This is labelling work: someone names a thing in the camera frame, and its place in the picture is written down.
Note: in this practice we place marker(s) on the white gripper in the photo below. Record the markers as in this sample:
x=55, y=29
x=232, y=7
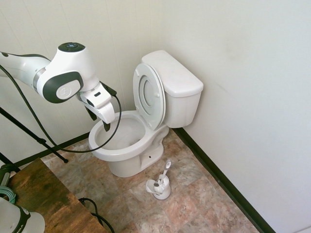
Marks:
x=102, y=103

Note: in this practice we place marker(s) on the white toilet brush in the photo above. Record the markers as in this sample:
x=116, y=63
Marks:
x=164, y=173

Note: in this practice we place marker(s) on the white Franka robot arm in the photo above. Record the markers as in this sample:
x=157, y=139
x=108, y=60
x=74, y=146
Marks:
x=70, y=70

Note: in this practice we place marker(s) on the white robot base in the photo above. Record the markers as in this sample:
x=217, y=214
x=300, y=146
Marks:
x=14, y=218

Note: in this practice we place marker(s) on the white toilet bowl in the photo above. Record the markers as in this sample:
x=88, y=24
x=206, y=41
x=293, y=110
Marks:
x=131, y=155

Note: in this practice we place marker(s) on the white toilet cover lid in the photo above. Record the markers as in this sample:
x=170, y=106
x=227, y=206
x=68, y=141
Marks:
x=149, y=93

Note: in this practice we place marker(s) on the white toilet tank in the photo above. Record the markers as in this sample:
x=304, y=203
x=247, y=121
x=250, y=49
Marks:
x=182, y=109

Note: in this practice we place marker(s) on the black tripod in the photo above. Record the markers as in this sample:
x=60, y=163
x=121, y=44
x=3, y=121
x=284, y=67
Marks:
x=29, y=132

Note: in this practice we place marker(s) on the brown wooden table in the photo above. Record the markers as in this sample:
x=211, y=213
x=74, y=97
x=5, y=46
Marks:
x=53, y=194

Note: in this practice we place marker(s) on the white tank lid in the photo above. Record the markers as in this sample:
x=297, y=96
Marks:
x=175, y=72

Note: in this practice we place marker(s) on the white brush holder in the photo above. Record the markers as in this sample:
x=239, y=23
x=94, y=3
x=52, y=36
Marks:
x=163, y=193

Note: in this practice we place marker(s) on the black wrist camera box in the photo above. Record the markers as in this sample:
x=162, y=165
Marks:
x=109, y=89

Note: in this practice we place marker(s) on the black toilet wall baseboard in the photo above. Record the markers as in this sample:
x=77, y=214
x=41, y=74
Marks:
x=218, y=170

